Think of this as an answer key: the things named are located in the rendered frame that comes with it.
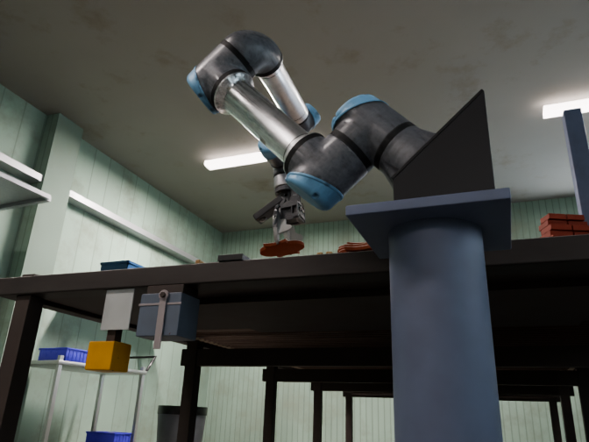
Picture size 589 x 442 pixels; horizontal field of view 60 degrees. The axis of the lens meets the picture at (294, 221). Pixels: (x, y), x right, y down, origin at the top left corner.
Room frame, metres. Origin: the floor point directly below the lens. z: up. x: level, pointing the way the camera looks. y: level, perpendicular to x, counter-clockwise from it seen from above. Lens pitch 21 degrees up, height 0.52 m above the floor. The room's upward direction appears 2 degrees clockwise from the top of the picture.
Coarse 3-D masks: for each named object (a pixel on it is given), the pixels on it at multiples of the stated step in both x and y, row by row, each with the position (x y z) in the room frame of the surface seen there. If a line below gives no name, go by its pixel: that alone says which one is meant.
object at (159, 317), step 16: (160, 288) 1.44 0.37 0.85; (176, 288) 1.42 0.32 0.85; (144, 304) 1.43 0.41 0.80; (160, 304) 1.41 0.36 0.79; (176, 304) 1.40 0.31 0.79; (192, 304) 1.45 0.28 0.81; (144, 320) 1.43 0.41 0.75; (160, 320) 1.41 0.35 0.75; (176, 320) 1.39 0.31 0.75; (192, 320) 1.46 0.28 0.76; (144, 336) 1.43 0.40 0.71; (160, 336) 1.40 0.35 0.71; (176, 336) 1.40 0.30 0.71; (192, 336) 1.46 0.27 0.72
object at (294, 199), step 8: (280, 192) 1.53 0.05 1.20; (288, 192) 1.52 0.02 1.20; (288, 200) 1.52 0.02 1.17; (296, 200) 1.51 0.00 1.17; (280, 208) 1.51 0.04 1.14; (288, 208) 1.51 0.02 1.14; (296, 208) 1.49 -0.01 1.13; (280, 216) 1.51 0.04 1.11; (288, 216) 1.51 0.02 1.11; (296, 216) 1.50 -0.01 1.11; (304, 216) 1.55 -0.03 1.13; (288, 224) 1.56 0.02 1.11; (296, 224) 1.55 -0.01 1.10
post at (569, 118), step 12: (564, 120) 2.75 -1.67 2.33; (576, 120) 2.72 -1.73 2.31; (564, 132) 2.82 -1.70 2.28; (576, 132) 2.73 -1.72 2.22; (576, 144) 2.73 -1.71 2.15; (576, 156) 2.73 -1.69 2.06; (588, 156) 2.71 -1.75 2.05; (576, 168) 2.74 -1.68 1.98; (588, 168) 2.72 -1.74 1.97; (576, 180) 2.74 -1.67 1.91; (588, 180) 2.72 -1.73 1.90; (576, 192) 2.79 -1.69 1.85; (588, 192) 2.72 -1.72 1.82; (588, 204) 2.73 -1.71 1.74; (588, 216) 2.73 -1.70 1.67
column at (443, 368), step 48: (480, 192) 0.75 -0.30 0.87; (384, 240) 0.96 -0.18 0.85; (432, 240) 0.83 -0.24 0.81; (480, 240) 0.85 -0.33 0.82; (432, 288) 0.83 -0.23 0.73; (480, 288) 0.84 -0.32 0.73; (432, 336) 0.83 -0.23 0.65; (480, 336) 0.83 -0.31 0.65; (432, 384) 0.83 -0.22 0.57; (480, 384) 0.83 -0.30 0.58; (432, 432) 0.83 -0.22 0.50; (480, 432) 0.83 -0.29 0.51
